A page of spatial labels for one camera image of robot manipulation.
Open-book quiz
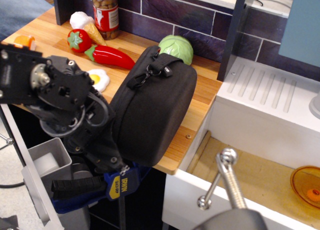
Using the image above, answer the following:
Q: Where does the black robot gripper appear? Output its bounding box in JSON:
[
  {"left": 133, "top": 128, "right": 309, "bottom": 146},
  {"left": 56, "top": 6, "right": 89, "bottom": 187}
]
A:
[{"left": 63, "top": 90, "right": 130, "bottom": 175}]

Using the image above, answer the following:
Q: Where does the black zipper case bag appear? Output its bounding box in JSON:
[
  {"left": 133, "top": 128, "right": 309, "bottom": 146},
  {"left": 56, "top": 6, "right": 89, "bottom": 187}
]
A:
[{"left": 110, "top": 45, "right": 197, "bottom": 167}]

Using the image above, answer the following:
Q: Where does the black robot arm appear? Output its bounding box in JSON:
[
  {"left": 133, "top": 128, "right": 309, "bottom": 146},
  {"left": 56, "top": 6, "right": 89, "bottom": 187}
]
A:
[{"left": 0, "top": 43, "right": 129, "bottom": 175}]

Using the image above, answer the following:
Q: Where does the blue yellow Irwin clamp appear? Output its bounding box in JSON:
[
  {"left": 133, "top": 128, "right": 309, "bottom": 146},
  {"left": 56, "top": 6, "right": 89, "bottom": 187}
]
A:
[{"left": 51, "top": 162, "right": 151, "bottom": 214}]

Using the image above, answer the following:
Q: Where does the grey plastic bin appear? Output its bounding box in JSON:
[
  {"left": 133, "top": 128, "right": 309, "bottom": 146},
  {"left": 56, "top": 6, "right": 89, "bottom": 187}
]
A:
[{"left": 22, "top": 138, "right": 90, "bottom": 230}]

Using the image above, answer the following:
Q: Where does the toy fried egg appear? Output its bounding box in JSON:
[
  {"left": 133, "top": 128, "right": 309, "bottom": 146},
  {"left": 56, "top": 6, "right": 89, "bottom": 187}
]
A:
[{"left": 88, "top": 69, "right": 110, "bottom": 93}]

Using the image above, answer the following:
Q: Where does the red toy chili pepper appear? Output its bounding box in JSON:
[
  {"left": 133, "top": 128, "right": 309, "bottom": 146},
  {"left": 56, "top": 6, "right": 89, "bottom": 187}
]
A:
[{"left": 84, "top": 45, "right": 135, "bottom": 70}]

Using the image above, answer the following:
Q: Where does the chrome toy faucet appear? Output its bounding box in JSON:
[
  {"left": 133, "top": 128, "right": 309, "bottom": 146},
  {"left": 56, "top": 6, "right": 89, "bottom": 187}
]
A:
[{"left": 193, "top": 147, "right": 269, "bottom": 230}]

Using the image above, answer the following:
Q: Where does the red toy strawberry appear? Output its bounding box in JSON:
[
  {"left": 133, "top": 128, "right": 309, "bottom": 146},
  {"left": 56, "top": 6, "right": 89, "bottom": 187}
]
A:
[{"left": 67, "top": 28, "right": 92, "bottom": 53}]

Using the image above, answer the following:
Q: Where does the green toy cabbage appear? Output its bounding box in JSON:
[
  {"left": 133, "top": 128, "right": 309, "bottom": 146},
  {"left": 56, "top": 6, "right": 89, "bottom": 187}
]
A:
[{"left": 158, "top": 35, "right": 194, "bottom": 66}]

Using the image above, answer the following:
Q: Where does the toy ice cream cone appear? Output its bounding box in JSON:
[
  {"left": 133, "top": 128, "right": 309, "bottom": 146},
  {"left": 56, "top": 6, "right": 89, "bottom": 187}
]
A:
[{"left": 69, "top": 11, "right": 107, "bottom": 46}]

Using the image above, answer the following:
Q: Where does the toy salmon sushi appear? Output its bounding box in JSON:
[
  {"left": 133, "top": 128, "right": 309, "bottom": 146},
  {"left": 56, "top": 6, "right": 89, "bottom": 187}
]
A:
[{"left": 13, "top": 35, "right": 36, "bottom": 51}]

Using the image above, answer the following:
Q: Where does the peanut jar red label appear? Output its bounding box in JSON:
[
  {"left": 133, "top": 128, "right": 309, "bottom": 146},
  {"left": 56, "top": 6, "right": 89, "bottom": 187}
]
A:
[{"left": 92, "top": 0, "right": 119, "bottom": 40}]

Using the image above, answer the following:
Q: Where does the white toy sink unit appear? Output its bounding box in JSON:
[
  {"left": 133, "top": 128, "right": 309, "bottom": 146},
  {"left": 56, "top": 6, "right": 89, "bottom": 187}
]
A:
[{"left": 162, "top": 57, "right": 320, "bottom": 230}]

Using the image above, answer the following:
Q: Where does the orange transparent bowl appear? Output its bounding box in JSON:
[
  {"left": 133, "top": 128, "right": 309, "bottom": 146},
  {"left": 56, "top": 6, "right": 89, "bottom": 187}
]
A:
[{"left": 290, "top": 165, "right": 320, "bottom": 210}]

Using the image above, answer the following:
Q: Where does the grey round object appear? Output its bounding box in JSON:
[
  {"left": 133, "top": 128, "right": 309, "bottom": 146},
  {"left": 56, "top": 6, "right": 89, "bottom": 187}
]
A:
[{"left": 309, "top": 92, "right": 320, "bottom": 119}]

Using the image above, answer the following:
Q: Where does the light blue cabinet panel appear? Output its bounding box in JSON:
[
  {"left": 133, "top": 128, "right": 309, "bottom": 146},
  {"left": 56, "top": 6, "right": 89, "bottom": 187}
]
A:
[{"left": 279, "top": 0, "right": 320, "bottom": 67}]

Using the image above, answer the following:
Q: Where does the dark grey shelf post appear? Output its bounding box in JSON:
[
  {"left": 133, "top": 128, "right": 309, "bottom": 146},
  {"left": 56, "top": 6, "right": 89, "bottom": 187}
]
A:
[{"left": 217, "top": 0, "right": 254, "bottom": 82}]

